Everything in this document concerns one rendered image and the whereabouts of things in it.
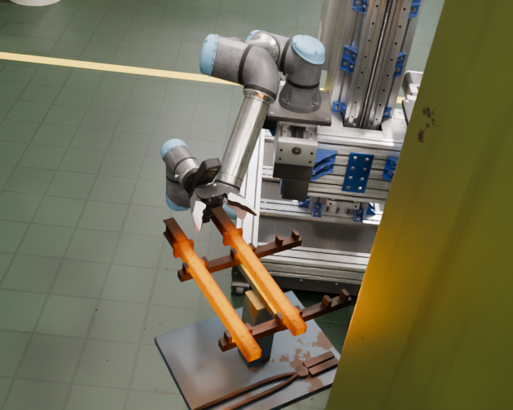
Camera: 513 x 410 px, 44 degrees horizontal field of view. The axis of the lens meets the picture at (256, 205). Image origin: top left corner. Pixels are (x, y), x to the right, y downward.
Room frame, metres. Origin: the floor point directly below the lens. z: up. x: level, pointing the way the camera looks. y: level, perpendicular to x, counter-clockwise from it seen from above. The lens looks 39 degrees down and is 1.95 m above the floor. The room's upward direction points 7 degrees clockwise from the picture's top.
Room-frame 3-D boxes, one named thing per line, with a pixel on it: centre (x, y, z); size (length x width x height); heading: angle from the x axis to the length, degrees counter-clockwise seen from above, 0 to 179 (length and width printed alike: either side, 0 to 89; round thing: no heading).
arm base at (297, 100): (2.01, -0.11, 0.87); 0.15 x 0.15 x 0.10
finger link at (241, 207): (1.22, 0.03, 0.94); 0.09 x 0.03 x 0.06; 69
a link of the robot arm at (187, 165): (1.33, 0.18, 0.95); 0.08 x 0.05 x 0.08; 123
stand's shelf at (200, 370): (1.00, -0.04, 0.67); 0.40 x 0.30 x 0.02; 123
